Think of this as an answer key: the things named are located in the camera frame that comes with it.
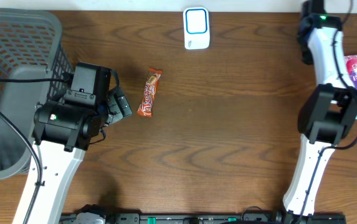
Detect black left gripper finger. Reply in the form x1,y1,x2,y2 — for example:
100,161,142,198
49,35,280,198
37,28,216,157
107,95,123,124
116,87,132,118

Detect orange chocolate bar wrapper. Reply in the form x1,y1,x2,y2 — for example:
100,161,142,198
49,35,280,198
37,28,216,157
137,68,163,117

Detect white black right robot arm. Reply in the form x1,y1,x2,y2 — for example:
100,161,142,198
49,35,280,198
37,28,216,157
283,0,357,223

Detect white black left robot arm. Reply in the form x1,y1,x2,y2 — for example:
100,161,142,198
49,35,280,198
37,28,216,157
13,62,132,223

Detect white barcode scanner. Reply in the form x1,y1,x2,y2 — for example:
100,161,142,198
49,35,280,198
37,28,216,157
183,7,211,50

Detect grey plastic mesh basket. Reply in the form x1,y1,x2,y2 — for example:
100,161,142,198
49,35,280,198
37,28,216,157
0,9,73,179

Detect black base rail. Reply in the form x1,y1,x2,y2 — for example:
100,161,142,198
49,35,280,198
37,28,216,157
59,205,346,224

